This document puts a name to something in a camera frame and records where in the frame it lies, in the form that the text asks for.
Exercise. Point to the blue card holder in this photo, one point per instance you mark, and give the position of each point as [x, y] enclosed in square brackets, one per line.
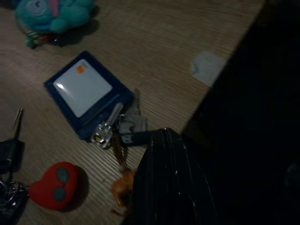
[82, 130]

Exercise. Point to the silver key rings bunch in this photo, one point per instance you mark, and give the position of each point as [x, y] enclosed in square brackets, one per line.
[9, 194]

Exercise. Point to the red heart key fob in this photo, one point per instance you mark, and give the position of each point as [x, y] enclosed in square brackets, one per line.
[56, 185]

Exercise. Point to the white sticker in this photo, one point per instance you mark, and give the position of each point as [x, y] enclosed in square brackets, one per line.
[208, 66]

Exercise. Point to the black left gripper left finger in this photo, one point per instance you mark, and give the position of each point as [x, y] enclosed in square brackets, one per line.
[150, 187]

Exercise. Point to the white card with orange logo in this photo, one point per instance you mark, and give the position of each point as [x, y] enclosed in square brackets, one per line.
[82, 91]

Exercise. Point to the black car key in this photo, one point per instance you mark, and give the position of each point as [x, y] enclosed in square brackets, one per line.
[10, 152]

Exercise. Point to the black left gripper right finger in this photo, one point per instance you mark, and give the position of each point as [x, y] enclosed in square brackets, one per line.
[187, 187]

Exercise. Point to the silver key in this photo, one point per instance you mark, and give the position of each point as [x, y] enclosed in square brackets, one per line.
[138, 122]

